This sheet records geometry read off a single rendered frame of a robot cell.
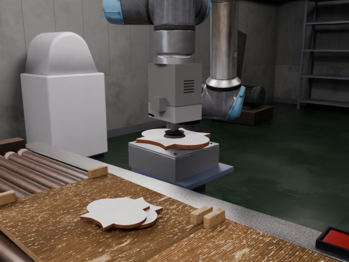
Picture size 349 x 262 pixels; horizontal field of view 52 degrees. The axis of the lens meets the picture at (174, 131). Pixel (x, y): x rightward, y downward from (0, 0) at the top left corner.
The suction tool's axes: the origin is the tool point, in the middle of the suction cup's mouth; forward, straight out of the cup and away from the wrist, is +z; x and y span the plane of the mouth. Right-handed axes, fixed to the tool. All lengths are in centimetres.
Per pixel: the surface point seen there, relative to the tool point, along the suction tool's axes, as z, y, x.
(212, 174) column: 25, -31, 41
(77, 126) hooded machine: 67, -316, 111
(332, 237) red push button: 19.1, 21.3, 23.2
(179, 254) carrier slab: 18.4, 8.1, -5.2
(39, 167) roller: 20, -62, -8
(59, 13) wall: -60, -399, 131
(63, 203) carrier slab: 18.4, -25.8, -13.5
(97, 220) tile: 16.0, -8.5, -13.0
